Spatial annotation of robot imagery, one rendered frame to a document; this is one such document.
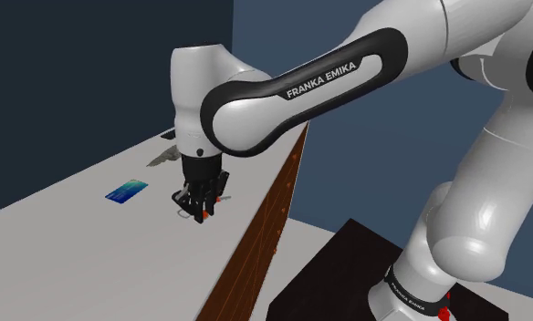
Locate dark robot stand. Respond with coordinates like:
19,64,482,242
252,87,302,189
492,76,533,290
266,217,510,321

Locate white table with brown side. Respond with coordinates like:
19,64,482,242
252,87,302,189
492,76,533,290
0,121,310,321

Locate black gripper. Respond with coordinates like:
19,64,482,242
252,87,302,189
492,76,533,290
171,152,231,224

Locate blue green flat card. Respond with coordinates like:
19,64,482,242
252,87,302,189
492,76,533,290
104,179,150,205

